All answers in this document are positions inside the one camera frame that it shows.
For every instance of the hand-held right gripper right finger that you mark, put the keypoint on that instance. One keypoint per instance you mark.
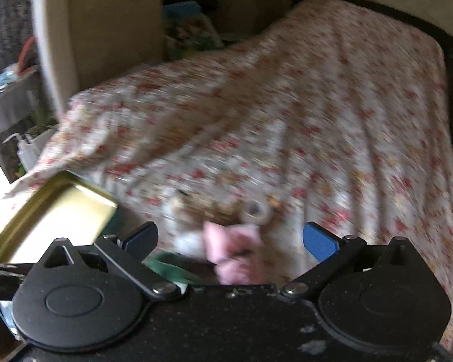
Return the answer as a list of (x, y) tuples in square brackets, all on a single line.
[(319, 243)]

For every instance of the grey round side table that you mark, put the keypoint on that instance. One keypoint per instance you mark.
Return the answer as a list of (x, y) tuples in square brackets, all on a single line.
[(11, 101)]

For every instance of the white tape roll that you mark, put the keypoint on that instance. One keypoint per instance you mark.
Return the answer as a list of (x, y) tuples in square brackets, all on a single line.
[(255, 209)]

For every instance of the pink cloth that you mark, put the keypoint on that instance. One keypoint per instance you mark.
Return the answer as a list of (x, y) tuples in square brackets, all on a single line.
[(232, 250)]

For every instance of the floral bed sheet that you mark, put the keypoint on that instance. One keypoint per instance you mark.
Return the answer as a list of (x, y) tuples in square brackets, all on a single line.
[(305, 120)]

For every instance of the cream lace cloth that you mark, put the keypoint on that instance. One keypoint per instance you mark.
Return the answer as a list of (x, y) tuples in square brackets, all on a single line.
[(205, 204)]

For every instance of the orange tube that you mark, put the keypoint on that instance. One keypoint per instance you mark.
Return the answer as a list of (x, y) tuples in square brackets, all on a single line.
[(25, 52)]

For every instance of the grey patterned curtain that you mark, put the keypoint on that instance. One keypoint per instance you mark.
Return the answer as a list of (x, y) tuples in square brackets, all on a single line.
[(5, 15)]

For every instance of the white fluffy cloth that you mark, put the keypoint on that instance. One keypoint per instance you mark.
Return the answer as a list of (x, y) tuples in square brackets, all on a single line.
[(187, 241)]

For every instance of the colourful printed bag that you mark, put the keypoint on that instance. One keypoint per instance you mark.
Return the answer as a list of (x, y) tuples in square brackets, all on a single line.
[(190, 30)]

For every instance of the white squeeze bottle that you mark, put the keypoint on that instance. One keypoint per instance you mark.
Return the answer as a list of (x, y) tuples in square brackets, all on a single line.
[(25, 151)]

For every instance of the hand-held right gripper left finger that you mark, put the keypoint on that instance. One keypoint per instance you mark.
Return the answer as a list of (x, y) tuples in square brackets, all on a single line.
[(141, 238)]

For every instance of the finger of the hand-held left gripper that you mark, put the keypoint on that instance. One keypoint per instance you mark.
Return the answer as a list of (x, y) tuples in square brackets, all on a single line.
[(2, 271)]

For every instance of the light blue cloth bundle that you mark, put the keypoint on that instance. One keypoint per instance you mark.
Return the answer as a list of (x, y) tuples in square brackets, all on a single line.
[(5, 77)]

